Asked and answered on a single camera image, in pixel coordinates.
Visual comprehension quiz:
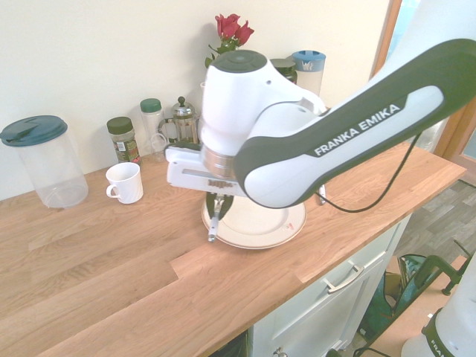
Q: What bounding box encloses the red roses bouquet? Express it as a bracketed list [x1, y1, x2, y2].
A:
[205, 13, 256, 70]

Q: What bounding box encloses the green shopping bag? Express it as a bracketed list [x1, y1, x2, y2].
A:
[358, 254, 440, 336]

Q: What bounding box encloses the silver metal fork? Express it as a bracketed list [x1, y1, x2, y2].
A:
[208, 196, 225, 243]

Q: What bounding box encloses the white ceramic mug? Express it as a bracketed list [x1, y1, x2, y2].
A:
[106, 161, 144, 205]

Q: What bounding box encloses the glass french press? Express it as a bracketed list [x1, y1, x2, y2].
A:
[158, 96, 201, 147]

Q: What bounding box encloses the cardboard box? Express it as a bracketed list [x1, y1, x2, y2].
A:
[383, 255, 402, 299]

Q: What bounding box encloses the clear bottle with green lid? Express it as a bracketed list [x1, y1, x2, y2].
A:
[139, 97, 167, 163]

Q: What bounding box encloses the spice jar with green lid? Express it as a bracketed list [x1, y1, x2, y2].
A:
[106, 116, 143, 167]

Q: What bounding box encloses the clear container with blue lid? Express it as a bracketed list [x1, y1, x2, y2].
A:
[291, 49, 328, 99]

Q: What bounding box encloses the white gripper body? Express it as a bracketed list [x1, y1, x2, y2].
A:
[164, 141, 245, 197]

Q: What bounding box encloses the white plate with gold rim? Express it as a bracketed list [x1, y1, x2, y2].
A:
[201, 194, 308, 250]

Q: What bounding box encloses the silver drawer handle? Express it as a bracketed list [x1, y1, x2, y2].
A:
[322, 264, 365, 295]

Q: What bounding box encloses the wooden door frame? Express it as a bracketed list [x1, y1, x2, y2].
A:
[370, 0, 476, 161]

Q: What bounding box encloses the black metal clamp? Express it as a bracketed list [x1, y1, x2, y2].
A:
[419, 239, 475, 297]

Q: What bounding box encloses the clear plastic jug teal lid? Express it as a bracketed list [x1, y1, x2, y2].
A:
[0, 115, 89, 209]

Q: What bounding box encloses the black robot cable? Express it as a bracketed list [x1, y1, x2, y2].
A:
[315, 132, 422, 213]

